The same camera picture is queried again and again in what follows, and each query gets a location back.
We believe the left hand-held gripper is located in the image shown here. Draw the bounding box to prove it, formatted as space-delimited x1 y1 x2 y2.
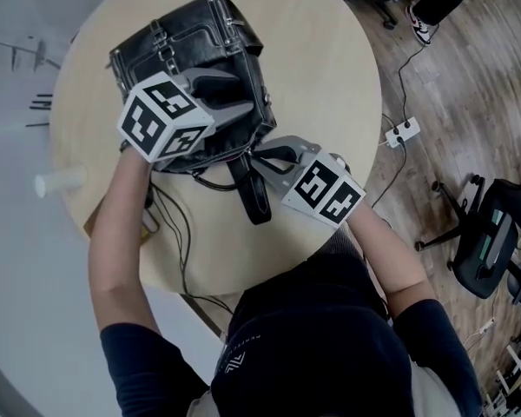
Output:
115 68 255 163

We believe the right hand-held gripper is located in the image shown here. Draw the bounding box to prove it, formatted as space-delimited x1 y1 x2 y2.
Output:
248 136 366 228

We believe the black leather backpack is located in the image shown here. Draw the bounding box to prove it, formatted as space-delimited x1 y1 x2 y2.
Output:
108 0 279 226

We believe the person's right forearm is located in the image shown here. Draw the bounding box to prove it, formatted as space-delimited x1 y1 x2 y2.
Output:
346 197 431 308

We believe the person's left forearm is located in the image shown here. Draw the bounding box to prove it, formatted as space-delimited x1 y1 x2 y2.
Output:
88 149 157 334

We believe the person's right leg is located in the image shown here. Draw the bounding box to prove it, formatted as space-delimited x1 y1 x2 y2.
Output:
325 226 366 262

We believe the white power strip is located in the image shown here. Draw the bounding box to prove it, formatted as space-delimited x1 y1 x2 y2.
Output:
384 117 421 149

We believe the brown hardcover book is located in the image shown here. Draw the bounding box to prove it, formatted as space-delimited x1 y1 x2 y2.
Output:
82 195 160 247

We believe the white router with black antennas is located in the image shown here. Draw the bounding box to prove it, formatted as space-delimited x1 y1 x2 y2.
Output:
25 93 55 129

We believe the person's torso in navy shirt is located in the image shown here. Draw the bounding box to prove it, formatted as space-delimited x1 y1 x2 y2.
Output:
99 254 483 417

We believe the white paper cup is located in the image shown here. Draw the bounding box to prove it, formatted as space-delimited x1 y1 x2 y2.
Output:
34 165 89 199

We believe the black gripper lanyard cable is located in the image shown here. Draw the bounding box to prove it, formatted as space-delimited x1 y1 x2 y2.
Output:
148 179 236 317

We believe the black floor cable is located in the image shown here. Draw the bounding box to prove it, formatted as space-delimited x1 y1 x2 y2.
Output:
396 44 432 126

